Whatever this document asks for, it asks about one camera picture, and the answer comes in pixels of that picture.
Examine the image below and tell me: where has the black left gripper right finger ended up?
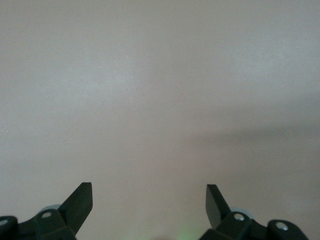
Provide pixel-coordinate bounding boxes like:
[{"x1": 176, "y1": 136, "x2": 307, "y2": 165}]
[{"x1": 201, "y1": 184, "x2": 311, "y2": 240}]

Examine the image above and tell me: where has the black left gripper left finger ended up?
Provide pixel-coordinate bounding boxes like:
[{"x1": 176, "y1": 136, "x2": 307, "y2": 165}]
[{"x1": 0, "y1": 182, "x2": 94, "y2": 240}]

